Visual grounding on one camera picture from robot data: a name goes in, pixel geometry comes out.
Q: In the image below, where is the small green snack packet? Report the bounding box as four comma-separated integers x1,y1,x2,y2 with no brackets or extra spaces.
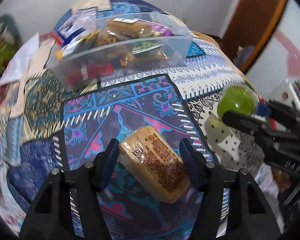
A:
131,41,163,55

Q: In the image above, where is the white yellow snack packet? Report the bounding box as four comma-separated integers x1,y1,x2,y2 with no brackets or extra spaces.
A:
56,29,101,60

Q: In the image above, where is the brown wooden door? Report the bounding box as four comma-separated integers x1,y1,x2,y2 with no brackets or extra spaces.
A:
221,0,287,73

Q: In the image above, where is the white stickered laptop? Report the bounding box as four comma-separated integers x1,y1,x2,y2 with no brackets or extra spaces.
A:
268,79,300,111

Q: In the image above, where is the patchwork patterned bed cover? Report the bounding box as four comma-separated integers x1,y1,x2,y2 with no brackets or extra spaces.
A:
0,0,286,239

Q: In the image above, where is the purple white snack pack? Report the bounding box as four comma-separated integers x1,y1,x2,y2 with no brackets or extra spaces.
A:
151,22,174,37

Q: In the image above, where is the round cracker roll pack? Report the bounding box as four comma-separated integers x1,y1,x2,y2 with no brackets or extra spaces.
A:
106,17,153,38

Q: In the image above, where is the clear plastic storage bin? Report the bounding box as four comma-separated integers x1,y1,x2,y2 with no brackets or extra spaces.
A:
46,11,192,91

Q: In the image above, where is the blue white red snack bag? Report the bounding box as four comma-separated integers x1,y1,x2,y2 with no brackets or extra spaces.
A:
56,21,90,48

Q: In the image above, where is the green jelly cup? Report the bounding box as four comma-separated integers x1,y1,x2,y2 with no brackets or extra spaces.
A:
217,83,258,119

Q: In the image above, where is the pile of clothes and boxes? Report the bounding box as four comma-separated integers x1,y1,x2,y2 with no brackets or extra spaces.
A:
0,14,22,77

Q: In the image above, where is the tan biscuit pack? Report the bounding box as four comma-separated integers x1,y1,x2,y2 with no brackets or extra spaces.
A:
118,126,190,204

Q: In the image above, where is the white pillow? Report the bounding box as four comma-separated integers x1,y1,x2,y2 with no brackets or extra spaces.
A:
0,33,40,86

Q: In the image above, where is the clear bag with green seal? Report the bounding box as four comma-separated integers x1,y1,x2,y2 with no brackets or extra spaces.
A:
95,30,135,65

